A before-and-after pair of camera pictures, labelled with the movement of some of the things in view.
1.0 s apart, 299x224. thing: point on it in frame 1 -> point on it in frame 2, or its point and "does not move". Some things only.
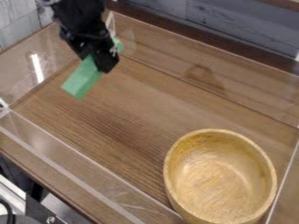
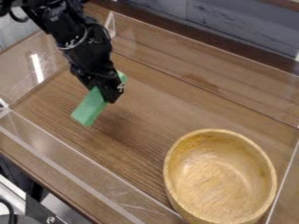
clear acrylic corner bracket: (110, 24) does not move
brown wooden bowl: (219, 177) does not move
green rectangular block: (87, 73) -> (93, 103)
